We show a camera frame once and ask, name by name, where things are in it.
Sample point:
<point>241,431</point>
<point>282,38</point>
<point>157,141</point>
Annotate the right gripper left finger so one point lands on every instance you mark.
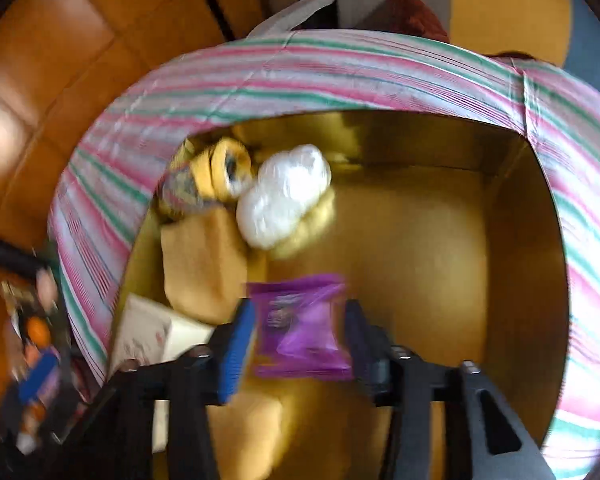
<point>235,343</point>

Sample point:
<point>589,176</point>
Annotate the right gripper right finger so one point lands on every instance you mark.
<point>375,366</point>

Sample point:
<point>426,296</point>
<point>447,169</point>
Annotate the purple snack packet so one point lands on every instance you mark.
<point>298,328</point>

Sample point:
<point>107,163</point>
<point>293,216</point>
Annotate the white medicine box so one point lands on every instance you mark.
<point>151,333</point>

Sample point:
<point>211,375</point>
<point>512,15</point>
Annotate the yellow sponge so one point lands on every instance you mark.
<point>205,265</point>

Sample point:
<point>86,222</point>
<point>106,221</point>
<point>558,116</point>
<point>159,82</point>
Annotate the white plastic bag ball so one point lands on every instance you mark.
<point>290,203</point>

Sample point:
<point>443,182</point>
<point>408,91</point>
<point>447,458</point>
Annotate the gold rectangular tray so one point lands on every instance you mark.
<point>445,233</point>

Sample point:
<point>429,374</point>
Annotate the yellow wrapped snack bundle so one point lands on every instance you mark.
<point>200,178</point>

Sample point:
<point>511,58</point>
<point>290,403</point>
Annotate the orange round object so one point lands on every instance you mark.
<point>38,332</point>

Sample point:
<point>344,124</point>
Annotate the striped pink green bedsheet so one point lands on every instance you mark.
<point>557,113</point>

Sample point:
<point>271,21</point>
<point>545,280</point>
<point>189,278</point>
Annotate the dark red cloth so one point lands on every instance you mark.
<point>405,17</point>

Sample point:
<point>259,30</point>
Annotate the wooden wardrobe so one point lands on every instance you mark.
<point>104,91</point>

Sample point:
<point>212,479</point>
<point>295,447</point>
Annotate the grey bed rail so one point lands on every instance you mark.
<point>289,18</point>

